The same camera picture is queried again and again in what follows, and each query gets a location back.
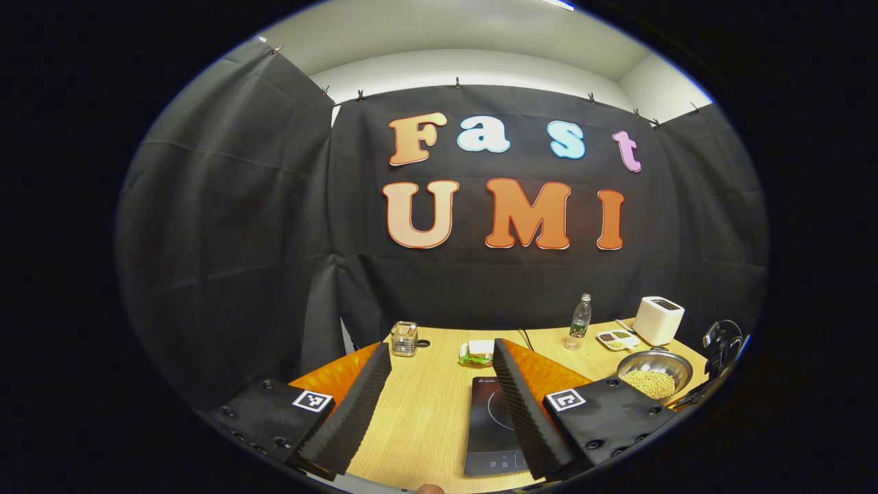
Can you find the black induction cooktop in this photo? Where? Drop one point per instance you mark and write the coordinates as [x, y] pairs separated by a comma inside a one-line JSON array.
[[487, 439]]

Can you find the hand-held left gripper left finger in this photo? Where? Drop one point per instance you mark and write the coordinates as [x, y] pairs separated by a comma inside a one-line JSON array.
[[350, 418]]

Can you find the white toaster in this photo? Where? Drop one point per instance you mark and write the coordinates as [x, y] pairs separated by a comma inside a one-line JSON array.
[[657, 322]]

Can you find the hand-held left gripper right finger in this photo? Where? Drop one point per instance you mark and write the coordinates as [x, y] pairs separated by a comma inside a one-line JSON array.
[[528, 418]]

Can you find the ceiling light panel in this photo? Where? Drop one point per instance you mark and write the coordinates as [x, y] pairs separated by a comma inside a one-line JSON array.
[[559, 4]]

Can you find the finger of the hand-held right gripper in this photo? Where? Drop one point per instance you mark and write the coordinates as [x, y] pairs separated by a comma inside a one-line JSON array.
[[699, 394]]

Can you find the stainless steel pot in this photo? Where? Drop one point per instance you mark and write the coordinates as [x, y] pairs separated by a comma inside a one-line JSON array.
[[655, 360]]

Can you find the row of backdrop clips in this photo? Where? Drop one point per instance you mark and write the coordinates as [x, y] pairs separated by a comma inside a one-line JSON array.
[[457, 83]]

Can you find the white divided bean dish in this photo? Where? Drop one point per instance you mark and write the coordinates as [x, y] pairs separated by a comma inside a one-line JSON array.
[[616, 339]]

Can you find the pile of soybeans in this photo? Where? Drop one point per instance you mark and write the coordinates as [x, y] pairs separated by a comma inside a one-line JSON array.
[[648, 383]]

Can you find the black backdrop cloth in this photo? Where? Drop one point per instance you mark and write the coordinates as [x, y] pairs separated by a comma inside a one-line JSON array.
[[480, 281]]

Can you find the metal mesh holder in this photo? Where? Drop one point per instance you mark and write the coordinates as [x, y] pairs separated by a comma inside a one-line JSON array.
[[405, 339]]

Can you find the sandwich on white plate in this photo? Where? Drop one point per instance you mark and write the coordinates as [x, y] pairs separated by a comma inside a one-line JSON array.
[[477, 351]]

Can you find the clear plastic water bottle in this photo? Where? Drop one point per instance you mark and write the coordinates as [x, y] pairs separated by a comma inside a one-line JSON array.
[[579, 326]]

